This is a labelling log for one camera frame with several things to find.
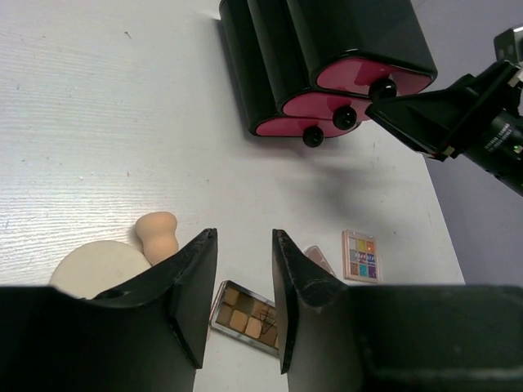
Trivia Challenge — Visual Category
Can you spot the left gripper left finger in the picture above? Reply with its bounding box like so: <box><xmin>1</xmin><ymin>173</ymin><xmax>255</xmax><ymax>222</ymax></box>
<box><xmin>1</xmin><ymin>229</ymin><xmax>218</xmax><ymax>391</ymax></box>

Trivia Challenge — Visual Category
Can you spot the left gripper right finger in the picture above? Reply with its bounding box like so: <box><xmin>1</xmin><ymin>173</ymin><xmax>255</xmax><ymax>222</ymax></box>
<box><xmin>272</xmin><ymin>229</ymin><xmax>522</xmax><ymax>391</ymax></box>

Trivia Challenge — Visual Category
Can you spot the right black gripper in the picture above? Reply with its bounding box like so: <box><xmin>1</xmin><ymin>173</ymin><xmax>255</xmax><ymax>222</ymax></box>
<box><xmin>365</xmin><ymin>60</ymin><xmax>522</xmax><ymax>192</ymax></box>

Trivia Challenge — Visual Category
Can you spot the round white powder puff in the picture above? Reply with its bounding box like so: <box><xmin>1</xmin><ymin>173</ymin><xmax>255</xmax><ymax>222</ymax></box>
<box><xmin>50</xmin><ymin>240</ymin><xmax>150</xmax><ymax>299</ymax></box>

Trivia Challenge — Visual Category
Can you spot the pink top drawer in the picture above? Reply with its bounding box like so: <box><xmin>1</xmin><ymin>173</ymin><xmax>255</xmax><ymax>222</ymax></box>
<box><xmin>316</xmin><ymin>57</ymin><xmax>431</xmax><ymax>96</ymax></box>

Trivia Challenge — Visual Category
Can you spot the pink drawer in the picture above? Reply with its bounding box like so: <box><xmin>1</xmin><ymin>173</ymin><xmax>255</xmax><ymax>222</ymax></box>
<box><xmin>283</xmin><ymin>91</ymin><xmax>371</xmax><ymax>138</ymax></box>
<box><xmin>255</xmin><ymin>117</ymin><xmax>347</xmax><ymax>148</ymax></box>
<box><xmin>316</xmin><ymin>57</ymin><xmax>431</xmax><ymax>96</ymax></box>

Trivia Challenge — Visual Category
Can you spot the beige makeup sponge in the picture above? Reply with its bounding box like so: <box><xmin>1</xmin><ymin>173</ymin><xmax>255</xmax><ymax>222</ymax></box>
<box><xmin>135</xmin><ymin>212</ymin><xmax>179</xmax><ymax>266</ymax></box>

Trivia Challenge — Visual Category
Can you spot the pink bottom drawer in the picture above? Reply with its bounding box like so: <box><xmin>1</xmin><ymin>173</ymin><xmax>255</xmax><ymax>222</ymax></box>
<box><xmin>255</xmin><ymin>117</ymin><xmax>347</xmax><ymax>148</ymax></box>

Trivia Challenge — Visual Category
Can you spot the clear nude eyeshadow palette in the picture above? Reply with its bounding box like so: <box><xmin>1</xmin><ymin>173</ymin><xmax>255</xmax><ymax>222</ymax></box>
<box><xmin>304</xmin><ymin>245</ymin><xmax>336</xmax><ymax>276</ymax></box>

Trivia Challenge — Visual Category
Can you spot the small colourful eyeshadow palette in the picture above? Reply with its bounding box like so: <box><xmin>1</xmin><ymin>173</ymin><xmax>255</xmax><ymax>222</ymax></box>
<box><xmin>342</xmin><ymin>230</ymin><xmax>381</xmax><ymax>283</ymax></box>

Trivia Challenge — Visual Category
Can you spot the brown eyeshadow palette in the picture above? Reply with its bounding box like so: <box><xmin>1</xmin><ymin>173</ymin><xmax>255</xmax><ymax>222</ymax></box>
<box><xmin>209</xmin><ymin>280</ymin><xmax>279</xmax><ymax>358</ymax></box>

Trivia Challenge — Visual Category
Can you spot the black drawer organizer case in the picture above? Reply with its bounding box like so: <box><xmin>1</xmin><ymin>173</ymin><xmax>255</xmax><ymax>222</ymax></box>
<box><xmin>219</xmin><ymin>1</ymin><xmax>437</xmax><ymax>136</ymax></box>

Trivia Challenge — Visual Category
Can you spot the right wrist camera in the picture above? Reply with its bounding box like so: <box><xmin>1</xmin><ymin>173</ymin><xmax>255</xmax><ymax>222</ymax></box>
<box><xmin>494</xmin><ymin>25</ymin><xmax>523</xmax><ymax>64</ymax></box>

